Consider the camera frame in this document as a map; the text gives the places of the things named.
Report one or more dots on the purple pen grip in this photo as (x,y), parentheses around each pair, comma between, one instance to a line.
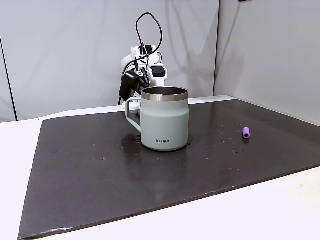
(246,133)

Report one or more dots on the pale green metal mug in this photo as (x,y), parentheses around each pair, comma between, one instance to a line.
(163,120)

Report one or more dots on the dark table mat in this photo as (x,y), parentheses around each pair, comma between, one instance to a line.
(100,175)

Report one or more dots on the black oval camera box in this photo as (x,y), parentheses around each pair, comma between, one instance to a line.
(128,83)

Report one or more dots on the black wall-mounted object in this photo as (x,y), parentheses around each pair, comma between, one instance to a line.
(245,0)

